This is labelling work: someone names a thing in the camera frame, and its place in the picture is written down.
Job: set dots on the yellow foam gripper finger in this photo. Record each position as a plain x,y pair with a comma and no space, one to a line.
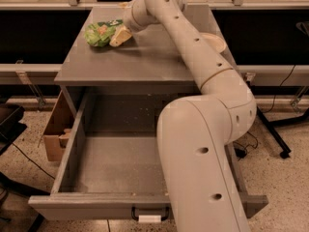
122,34

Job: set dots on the white paper bowl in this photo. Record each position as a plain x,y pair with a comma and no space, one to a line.
215,41

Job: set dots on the black metal stand leg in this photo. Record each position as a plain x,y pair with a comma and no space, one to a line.
285,148

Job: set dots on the green rice chip bag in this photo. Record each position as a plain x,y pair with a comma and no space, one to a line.
99,34

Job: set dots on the grey cabinet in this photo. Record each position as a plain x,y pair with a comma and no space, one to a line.
172,52

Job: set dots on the metal shelf bracket left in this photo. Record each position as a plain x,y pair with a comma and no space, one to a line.
24,78

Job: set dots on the black and white drawer handle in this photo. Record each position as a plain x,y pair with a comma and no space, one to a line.
150,215

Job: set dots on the black furniture at left edge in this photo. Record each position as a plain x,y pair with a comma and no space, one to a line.
10,130

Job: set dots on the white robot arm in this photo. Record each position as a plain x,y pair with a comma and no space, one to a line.
192,132

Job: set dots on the brown cardboard box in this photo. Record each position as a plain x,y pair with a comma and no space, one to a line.
57,131

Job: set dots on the grey open top drawer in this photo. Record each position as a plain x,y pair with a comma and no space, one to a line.
112,163

